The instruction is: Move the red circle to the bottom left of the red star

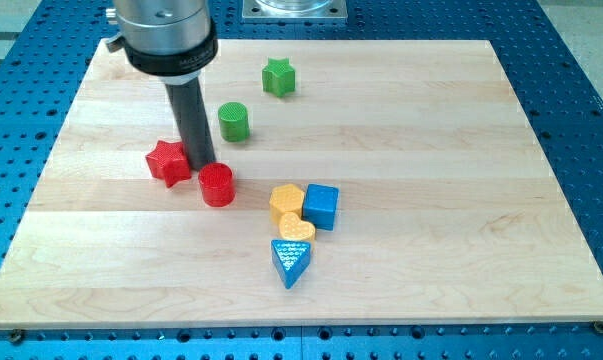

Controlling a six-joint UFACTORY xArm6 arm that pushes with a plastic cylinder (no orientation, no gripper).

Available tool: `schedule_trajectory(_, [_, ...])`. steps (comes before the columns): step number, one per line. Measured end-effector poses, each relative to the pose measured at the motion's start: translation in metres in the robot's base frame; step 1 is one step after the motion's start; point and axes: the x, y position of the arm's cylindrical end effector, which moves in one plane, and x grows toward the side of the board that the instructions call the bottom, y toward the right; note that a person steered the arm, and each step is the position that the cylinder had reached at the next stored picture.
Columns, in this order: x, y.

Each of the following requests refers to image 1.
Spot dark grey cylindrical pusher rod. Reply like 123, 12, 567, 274
165, 78, 216, 171

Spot red cylinder block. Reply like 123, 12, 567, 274
198, 162, 235, 207

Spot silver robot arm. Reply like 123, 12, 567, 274
106, 0, 218, 171

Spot red star block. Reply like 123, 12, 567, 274
145, 140, 191, 188

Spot green star block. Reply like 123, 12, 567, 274
262, 58, 296, 98

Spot green cylinder block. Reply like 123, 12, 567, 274
217, 102, 250, 142

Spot yellow hexagon block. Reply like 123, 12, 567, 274
269, 184, 305, 225

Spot blue perforated metal table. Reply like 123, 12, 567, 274
0, 1, 603, 359

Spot yellow heart block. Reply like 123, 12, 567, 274
278, 212, 316, 243

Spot blue cube block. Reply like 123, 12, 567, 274
302, 184, 339, 231

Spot blue triangle block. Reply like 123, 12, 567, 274
271, 239, 312, 289

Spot light wooden board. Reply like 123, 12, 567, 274
0, 40, 603, 329

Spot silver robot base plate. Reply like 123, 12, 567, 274
242, 0, 348, 23

